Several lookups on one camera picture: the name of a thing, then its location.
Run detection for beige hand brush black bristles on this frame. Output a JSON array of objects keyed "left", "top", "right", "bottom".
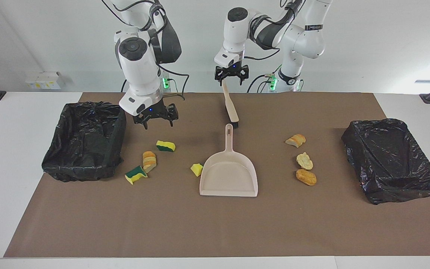
[{"left": 221, "top": 80, "right": 240, "bottom": 129}]

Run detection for orange striped bread slices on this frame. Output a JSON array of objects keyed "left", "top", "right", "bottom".
[{"left": 142, "top": 151, "right": 157, "bottom": 173}]

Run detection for notched green yellow sponge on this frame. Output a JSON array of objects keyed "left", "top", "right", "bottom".
[{"left": 124, "top": 165, "right": 149, "bottom": 186}]

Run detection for beige plastic dustpan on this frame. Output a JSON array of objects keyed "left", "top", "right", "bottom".
[{"left": 199, "top": 124, "right": 259, "bottom": 198}]

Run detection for orange striped sponge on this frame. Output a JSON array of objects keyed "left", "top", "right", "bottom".
[{"left": 285, "top": 134, "right": 306, "bottom": 148}]

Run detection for pale cream sponge piece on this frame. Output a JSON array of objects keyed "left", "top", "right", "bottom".
[{"left": 296, "top": 152, "right": 314, "bottom": 171}]

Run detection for brown waffle sponge piece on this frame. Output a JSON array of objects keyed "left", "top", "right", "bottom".
[{"left": 296, "top": 169, "right": 317, "bottom": 186}]

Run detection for black bag lined bin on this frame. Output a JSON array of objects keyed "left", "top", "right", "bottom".
[
  {"left": 341, "top": 118, "right": 430, "bottom": 205},
  {"left": 42, "top": 102, "right": 127, "bottom": 182}
]

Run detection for brown table mat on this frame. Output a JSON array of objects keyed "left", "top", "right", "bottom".
[{"left": 3, "top": 92, "right": 430, "bottom": 258}]

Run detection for black base cable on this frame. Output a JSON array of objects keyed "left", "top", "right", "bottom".
[{"left": 247, "top": 74, "right": 275, "bottom": 93}]

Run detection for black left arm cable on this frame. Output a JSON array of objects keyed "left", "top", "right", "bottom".
[{"left": 243, "top": 0, "right": 301, "bottom": 61}]

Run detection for white wall socket box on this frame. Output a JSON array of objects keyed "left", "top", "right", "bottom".
[{"left": 26, "top": 71, "right": 62, "bottom": 90}]

